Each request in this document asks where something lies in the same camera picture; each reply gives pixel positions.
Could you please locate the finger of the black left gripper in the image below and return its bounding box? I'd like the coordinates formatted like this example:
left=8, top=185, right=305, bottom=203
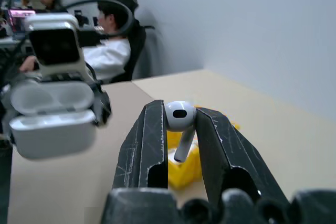
left=0, top=83, right=15, bottom=147
left=90, top=81, right=113, bottom=128

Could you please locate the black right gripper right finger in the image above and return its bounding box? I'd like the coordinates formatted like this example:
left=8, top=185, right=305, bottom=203
left=195, top=106, right=290, bottom=207

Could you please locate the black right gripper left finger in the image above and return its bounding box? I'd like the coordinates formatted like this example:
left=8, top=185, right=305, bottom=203
left=111, top=99, right=169, bottom=190

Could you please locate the white earbud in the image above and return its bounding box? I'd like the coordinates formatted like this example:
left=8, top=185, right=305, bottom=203
left=164, top=100, right=198, bottom=163

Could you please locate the white earbud case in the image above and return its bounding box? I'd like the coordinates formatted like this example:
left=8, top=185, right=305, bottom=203
left=8, top=79, right=97, bottom=161

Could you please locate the seated person in white shirt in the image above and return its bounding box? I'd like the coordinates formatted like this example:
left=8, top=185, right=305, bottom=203
left=19, top=0, right=139, bottom=83

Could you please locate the black office chair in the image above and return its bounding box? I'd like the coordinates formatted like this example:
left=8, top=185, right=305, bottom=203
left=111, top=6, right=164, bottom=83

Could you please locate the computer monitor with pink screen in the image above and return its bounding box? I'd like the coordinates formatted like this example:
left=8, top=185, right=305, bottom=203
left=7, top=9, right=37, bottom=35

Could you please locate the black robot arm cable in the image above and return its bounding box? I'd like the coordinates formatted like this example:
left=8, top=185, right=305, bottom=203
left=61, top=0, right=135, bottom=40

